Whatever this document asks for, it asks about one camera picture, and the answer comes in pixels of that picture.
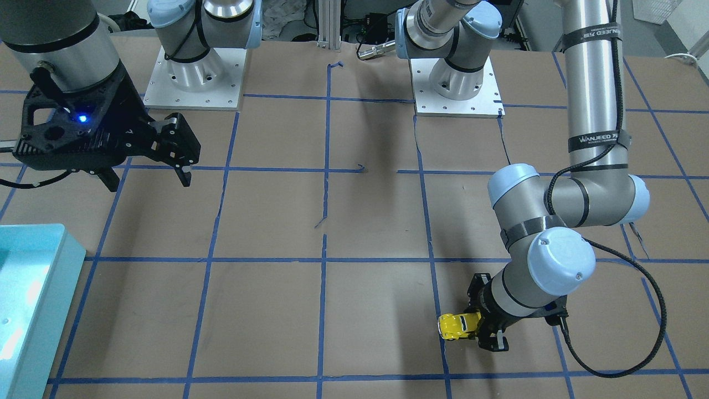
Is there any aluminium frame post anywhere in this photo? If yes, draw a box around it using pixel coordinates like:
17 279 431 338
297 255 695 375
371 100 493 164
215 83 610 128
314 0 342 52

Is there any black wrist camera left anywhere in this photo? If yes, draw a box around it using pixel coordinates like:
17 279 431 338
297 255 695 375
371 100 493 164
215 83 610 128
543 295 569 326

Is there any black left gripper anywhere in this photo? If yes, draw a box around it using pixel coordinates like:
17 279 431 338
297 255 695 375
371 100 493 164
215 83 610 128
466 273 532 352

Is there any light blue plastic bin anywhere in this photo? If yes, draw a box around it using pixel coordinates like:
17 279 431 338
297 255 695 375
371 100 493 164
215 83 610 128
1 224 86 398

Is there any yellow toy beetle car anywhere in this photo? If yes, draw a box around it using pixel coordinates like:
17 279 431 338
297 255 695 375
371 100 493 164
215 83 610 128
438 311 482 341

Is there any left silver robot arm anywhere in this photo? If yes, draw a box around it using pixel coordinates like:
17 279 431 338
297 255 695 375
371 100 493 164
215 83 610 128
438 1 667 378

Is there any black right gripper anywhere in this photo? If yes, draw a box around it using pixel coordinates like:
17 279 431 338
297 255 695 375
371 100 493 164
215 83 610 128
12 62 202 193

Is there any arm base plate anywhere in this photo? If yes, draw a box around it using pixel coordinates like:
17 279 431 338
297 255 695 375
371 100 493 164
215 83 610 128
410 58 506 118
144 48 248 111

